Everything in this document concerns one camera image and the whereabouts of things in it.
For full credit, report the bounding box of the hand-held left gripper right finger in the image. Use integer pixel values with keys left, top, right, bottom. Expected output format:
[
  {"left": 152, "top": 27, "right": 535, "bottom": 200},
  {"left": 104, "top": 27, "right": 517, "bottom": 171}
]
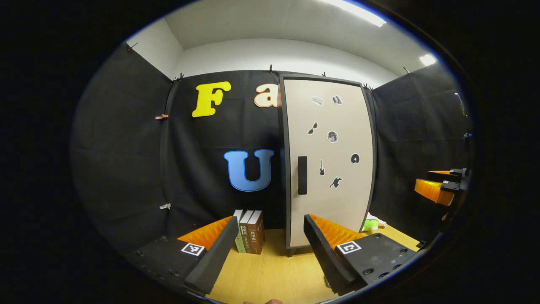
[{"left": 303, "top": 214, "right": 423, "bottom": 296}]

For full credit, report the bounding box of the green and white plush toy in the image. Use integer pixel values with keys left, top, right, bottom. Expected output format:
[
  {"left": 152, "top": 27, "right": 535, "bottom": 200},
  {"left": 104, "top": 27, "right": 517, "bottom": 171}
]
[{"left": 362, "top": 213, "right": 387, "bottom": 232}]

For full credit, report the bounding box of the black backdrop cloth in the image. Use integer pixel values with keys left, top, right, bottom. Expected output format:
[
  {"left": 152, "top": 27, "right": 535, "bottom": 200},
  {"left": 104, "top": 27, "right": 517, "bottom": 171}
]
[{"left": 70, "top": 41, "right": 474, "bottom": 255}]

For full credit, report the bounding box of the dark grey cabinet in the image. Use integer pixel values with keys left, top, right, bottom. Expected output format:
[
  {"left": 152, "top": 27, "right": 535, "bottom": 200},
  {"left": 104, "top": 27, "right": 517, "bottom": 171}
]
[{"left": 278, "top": 73, "right": 378, "bottom": 257}]

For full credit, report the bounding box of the beige cabinet door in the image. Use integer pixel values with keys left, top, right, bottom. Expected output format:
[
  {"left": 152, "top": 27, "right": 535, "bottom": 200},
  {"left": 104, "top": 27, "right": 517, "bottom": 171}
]
[{"left": 282, "top": 79, "right": 375, "bottom": 249}]

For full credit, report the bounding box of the black cabinet door handle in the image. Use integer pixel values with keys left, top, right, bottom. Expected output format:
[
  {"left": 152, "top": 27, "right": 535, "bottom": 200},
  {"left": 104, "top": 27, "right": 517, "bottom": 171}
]
[{"left": 297, "top": 155, "right": 308, "bottom": 196}]

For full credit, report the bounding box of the long ceiling light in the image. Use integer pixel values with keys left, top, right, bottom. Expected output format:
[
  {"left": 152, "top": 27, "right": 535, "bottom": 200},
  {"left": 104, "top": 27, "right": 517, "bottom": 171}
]
[{"left": 316, "top": 0, "right": 389, "bottom": 28}]

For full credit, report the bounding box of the green book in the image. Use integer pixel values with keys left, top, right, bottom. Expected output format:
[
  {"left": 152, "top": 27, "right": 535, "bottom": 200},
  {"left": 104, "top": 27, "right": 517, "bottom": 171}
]
[{"left": 233, "top": 209, "right": 245, "bottom": 254}]

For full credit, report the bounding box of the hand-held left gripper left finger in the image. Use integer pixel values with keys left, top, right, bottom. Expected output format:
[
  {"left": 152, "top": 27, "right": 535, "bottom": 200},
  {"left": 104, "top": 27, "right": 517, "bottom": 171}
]
[{"left": 127, "top": 216, "right": 240, "bottom": 296}]

